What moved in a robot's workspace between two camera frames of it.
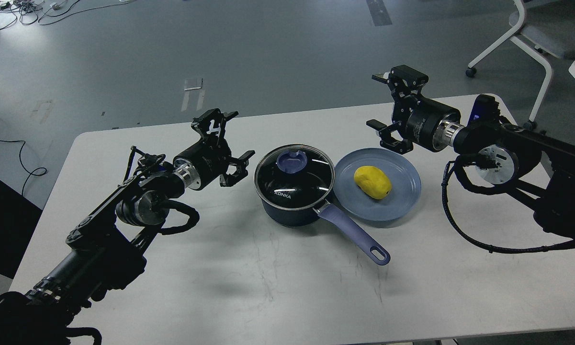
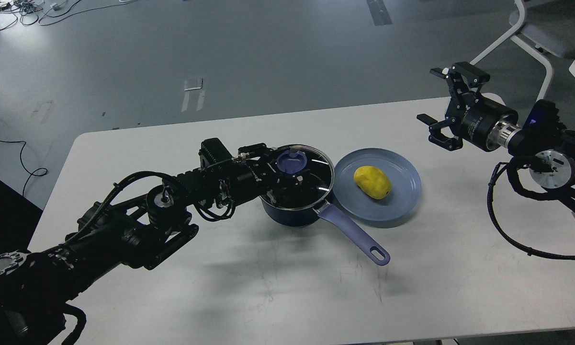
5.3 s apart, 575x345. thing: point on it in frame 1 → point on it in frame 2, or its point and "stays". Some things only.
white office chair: [562, 28] stays
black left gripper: [205, 161] → [254, 174]
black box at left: [8, 220] stays
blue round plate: [404, 178] stays
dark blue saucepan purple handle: [338, 218] stays
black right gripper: [434, 125] → [471, 115]
